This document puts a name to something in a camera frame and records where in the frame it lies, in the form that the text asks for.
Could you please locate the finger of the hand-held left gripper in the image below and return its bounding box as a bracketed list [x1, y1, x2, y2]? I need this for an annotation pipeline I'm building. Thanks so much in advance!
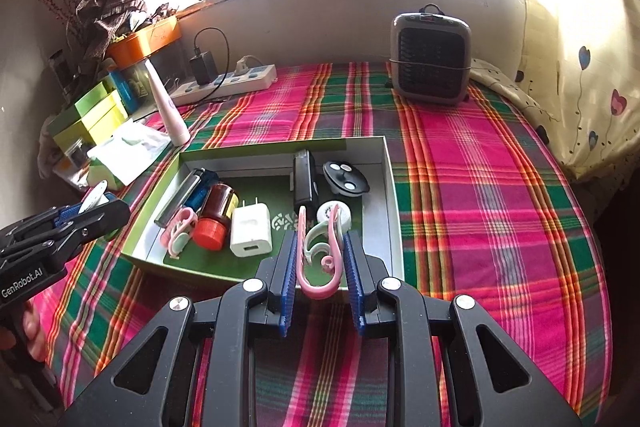
[0, 203, 108, 244]
[0, 199, 132, 275]

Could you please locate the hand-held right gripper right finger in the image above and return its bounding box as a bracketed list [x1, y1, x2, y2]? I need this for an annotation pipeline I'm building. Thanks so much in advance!
[342, 229, 583, 427]

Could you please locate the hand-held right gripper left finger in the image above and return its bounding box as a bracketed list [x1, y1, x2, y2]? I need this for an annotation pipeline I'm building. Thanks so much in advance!
[59, 229, 300, 427]

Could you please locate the green white suction holder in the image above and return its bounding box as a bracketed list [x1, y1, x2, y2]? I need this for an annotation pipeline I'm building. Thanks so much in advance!
[79, 184, 118, 214]

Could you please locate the pink plastic clip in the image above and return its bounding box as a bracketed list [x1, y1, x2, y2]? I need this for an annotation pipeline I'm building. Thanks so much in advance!
[296, 203, 347, 300]
[160, 207, 197, 259]

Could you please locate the white wall charger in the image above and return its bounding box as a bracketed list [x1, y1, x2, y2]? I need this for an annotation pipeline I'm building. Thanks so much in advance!
[230, 198, 273, 258]

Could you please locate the silver lighter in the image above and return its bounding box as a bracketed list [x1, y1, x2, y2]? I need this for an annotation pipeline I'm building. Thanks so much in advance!
[154, 168, 207, 228]

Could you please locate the small white round device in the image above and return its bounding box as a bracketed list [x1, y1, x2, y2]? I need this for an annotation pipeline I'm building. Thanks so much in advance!
[316, 202, 352, 233]

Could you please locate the red-capped brown bottle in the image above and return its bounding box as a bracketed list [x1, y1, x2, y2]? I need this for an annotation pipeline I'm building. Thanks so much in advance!
[192, 184, 240, 251]

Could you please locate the green cardboard box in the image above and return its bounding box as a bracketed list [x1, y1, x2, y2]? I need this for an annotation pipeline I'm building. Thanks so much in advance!
[121, 136, 405, 293]

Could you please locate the blue usb device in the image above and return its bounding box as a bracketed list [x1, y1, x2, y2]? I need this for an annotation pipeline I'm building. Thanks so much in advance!
[186, 172, 221, 214]

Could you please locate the black rectangular device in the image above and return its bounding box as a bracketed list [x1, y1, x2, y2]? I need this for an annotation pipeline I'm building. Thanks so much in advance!
[291, 150, 317, 213]

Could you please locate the black white oval remote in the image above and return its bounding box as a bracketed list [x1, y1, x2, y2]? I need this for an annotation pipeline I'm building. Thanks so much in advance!
[321, 160, 371, 197]

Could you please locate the person's left hand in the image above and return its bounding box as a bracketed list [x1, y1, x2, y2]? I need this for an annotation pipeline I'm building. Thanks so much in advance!
[0, 301, 46, 362]

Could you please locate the green tissue pack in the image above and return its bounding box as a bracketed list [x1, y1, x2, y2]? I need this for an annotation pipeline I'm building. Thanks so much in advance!
[89, 160, 126, 188]

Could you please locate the small clear container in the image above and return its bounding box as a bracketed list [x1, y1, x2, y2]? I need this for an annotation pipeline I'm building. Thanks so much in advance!
[62, 142, 91, 170]

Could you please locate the yellow green box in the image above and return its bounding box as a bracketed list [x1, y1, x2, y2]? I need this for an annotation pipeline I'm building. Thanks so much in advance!
[52, 90, 131, 153]

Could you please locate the lime green box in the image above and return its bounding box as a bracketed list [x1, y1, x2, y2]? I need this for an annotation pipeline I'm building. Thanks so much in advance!
[74, 82, 121, 120]

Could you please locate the white lotion tube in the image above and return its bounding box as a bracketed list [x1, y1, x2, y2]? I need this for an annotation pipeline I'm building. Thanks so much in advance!
[142, 60, 192, 147]

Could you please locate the blue box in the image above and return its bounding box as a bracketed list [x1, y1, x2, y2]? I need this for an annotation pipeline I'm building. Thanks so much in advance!
[106, 67, 141, 113]

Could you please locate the pink green plaid blanket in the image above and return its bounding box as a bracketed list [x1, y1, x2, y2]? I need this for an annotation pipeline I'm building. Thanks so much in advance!
[25, 61, 613, 427]

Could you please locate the glass fish tank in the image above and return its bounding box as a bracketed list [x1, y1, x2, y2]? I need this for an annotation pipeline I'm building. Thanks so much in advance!
[120, 42, 188, 100]

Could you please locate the black power adapter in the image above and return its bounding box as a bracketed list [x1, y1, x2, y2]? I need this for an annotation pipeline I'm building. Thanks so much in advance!
[189, 51, 219, 85]

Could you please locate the orange planter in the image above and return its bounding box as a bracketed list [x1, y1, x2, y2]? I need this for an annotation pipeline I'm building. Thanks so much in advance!
[106, 14, 183, 69]

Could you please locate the white power strip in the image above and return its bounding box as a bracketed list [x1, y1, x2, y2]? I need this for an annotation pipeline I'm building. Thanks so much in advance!
[170, 64, 277, 105]

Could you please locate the brown checked cloth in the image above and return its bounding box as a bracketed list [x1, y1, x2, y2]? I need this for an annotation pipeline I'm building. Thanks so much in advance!
[75, 0, 158, 63]

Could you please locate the cream printed bedsheet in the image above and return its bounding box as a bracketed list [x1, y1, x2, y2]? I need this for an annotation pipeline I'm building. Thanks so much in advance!
[467, 57, 568, 148]

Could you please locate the grey space heater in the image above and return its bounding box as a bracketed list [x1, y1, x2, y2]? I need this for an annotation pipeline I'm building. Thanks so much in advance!
[389, 4, 473, 105]

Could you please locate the cream heart print curtain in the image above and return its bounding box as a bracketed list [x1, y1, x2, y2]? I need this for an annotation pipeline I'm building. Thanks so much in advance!
[515, 0, 640, 183]

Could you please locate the black adapter cable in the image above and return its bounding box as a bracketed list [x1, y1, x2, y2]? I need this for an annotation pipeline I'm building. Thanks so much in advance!
[192, 27, 231, 100]

